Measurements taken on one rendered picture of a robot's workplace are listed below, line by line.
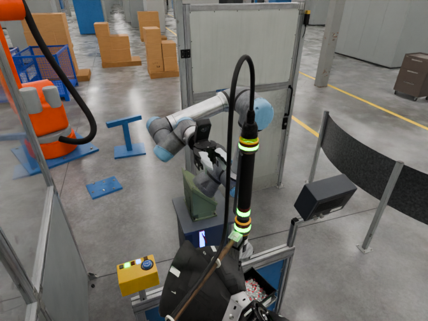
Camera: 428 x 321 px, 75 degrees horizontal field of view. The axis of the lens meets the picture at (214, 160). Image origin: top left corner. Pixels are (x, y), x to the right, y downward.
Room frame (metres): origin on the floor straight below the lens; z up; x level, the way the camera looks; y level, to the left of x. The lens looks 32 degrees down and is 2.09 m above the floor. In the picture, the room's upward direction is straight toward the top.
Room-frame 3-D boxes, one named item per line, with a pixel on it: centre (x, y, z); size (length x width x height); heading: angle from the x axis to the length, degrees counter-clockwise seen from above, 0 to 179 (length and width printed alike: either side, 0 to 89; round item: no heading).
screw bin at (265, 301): (0.79, -0.16, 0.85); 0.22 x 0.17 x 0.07; 127
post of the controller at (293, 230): (1.08, -0.43, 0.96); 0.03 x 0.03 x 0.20; 22
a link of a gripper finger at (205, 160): (0.71, 0.03, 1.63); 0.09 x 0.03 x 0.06; 11
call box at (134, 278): (0.77, 0.33, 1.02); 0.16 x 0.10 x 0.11; 112
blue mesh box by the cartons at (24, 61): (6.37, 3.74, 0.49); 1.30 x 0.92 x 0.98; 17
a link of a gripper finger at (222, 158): (0.73, -0.03, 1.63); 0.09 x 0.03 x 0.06; 33
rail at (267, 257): (0.92, -0.03, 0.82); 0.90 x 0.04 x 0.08; 112
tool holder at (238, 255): (0.54, -0.07, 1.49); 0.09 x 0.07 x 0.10; 147
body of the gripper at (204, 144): (0.82, 0.04, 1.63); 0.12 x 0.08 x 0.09; 22
